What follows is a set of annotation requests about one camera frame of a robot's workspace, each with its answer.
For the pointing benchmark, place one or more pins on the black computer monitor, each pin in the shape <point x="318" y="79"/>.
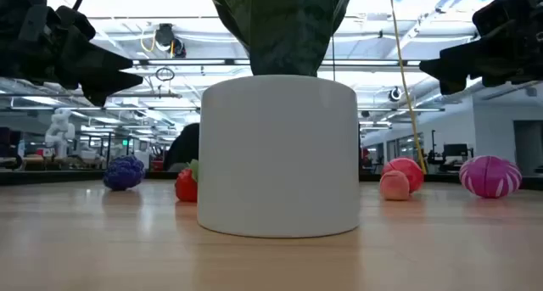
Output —
<point x="455" y="149"/>

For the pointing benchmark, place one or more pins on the large red toy fruit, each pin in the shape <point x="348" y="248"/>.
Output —
<point x="409" y="170"/>

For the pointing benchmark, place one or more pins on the small pink toy peach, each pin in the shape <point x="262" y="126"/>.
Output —
<point x="394" y="187"/>

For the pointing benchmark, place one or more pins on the magenta white-striped toy fruit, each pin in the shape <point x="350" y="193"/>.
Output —
<point x="490" y="176"/>

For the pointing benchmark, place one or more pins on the person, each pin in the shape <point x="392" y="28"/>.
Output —
<point x="182" y="149"/>

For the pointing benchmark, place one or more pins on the red strawberry long green stem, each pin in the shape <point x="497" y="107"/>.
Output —
<point x="185" y="187"/>

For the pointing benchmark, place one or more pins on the black aluminium table frame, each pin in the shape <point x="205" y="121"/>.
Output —
<point x="63" y="177"/>

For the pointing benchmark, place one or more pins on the blue-purple toy berry cluster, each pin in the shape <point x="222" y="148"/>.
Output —
<point x="124" y="173"/>

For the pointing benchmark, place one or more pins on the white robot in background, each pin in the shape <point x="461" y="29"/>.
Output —
<point x="59" y="132"/>

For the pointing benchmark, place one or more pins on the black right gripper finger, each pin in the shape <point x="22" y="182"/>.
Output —
<point x="450" y="85"/>
<point x="456" y="62"/>

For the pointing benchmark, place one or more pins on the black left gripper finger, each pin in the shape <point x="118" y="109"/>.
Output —
<point x="95" y="57"/>
<point x="110" y="85"/>

